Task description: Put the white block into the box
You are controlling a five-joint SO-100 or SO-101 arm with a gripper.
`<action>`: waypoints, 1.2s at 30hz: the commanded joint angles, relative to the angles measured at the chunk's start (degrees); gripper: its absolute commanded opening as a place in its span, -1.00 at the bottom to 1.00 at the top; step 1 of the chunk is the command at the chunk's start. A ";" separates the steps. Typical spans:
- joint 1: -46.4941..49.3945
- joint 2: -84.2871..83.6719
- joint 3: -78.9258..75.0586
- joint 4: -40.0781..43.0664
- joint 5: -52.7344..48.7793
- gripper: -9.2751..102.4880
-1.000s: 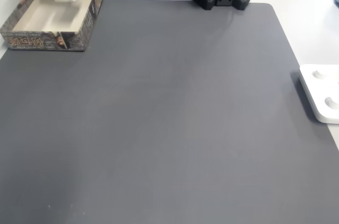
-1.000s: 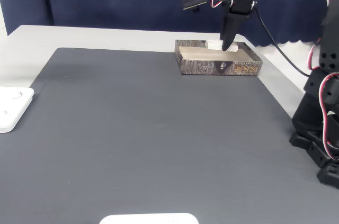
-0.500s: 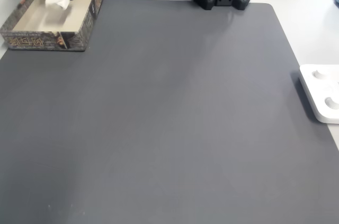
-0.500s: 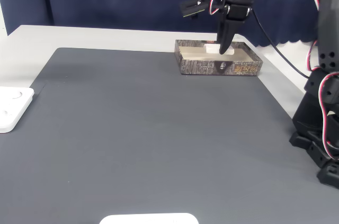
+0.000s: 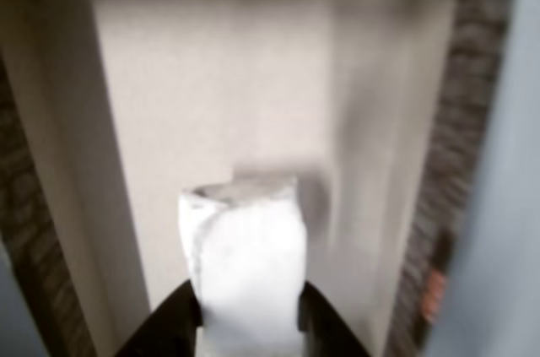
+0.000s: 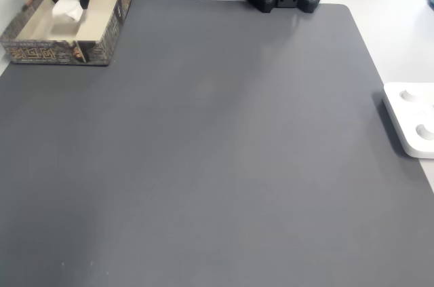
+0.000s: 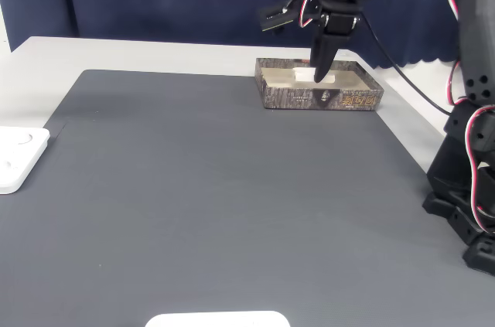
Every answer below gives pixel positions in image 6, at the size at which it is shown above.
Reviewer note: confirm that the white square stand base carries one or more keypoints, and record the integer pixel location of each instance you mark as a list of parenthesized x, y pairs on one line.
[(413, 120)]

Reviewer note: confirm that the white block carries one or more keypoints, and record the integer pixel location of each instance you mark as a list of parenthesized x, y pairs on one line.
[(68, 10)]

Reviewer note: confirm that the grey table mat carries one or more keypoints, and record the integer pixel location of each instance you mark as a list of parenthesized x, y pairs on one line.
[(203, 148)]

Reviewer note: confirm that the printed cardboard box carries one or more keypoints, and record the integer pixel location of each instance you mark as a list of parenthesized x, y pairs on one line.
[(64, 53)]

